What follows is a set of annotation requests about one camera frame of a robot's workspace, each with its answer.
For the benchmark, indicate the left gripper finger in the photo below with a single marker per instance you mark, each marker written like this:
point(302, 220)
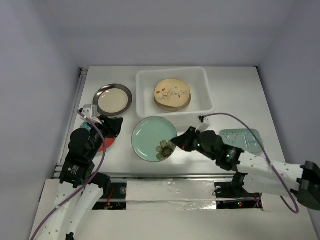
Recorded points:
point(113, 122)
point(113, 130)

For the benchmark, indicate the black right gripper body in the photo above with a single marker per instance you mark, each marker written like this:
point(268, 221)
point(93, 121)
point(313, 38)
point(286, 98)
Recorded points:
point(200, 149)

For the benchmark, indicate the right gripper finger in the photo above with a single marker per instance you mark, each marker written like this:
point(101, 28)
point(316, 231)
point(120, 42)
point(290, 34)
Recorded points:
point(185, 143)
point(190, 134)

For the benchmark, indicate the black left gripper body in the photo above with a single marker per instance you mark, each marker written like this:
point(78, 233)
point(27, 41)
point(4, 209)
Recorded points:
point(98, 137)

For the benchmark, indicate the red plate with teal flower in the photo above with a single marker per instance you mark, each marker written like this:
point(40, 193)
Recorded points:
point(109, 141)

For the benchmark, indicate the brown rimmed cream plate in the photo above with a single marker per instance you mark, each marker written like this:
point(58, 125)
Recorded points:
point(113, 99)

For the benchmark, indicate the teal rectangular speckled plate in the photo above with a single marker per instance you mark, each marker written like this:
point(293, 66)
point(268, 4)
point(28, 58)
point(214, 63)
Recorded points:
point(241, 138)

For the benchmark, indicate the tan plate with bird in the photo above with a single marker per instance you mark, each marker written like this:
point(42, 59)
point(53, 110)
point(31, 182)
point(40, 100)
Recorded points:
point(171, 86)

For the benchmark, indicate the cream three-section divided plate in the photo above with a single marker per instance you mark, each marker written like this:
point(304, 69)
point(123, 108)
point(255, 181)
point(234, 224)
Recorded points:
point(175, 102)

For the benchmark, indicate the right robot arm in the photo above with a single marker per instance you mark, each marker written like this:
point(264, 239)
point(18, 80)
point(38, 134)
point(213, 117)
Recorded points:
point(254, 175)

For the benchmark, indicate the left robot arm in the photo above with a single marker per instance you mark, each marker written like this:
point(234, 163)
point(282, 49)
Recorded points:
point(81, 184)

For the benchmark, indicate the white plastic bin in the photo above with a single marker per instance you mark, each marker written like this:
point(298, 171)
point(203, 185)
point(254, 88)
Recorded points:
point(201, 98)

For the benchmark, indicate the white foam block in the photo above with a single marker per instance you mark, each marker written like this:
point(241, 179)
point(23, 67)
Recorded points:
point(170, 195)

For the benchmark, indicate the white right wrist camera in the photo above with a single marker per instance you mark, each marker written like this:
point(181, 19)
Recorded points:
point(204, 124)

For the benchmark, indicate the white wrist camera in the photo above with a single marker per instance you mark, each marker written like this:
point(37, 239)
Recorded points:
point(89, 111)
point(204, 124)

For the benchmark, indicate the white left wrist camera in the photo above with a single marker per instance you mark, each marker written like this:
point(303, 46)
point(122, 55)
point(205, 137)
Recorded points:
point(89, 111)

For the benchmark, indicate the aluminium rail frame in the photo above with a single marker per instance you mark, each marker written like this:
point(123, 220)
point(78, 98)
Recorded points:
point(121, 161)

